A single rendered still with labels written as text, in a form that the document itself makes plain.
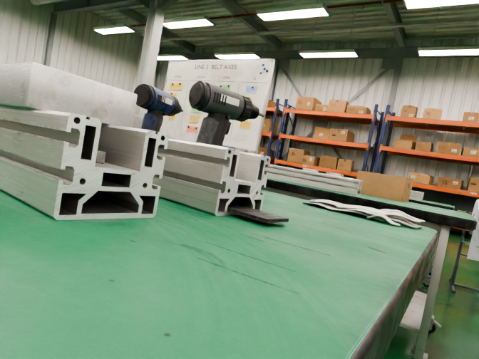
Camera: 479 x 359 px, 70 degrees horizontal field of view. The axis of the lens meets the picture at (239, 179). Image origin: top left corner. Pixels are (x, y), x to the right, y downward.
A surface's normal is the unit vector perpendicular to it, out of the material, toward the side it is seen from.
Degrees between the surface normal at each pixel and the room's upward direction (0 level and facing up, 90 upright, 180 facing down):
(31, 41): 90
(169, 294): 0
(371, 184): 89
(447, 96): 90
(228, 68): 90
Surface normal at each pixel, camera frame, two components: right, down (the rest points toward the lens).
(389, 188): -0.59, -0.08
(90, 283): 0.18, -0.98
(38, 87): 0.77, 0.17
